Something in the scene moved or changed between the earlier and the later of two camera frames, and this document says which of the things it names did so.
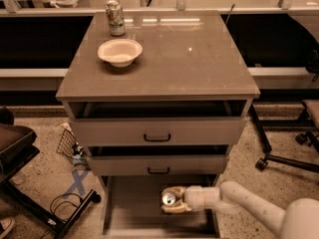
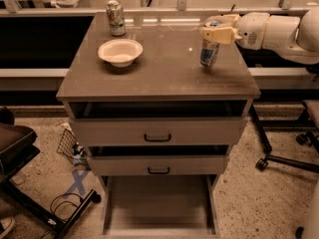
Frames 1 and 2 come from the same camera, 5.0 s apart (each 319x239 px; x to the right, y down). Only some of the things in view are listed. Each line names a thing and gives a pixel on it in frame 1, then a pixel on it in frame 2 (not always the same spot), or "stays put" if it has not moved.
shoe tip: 6,224 stays put
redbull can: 168,198 -> 209,50
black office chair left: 16,149 stays put
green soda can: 115,17 stays put
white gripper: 195,197 -> 251,30
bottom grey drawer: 132,208 stays put
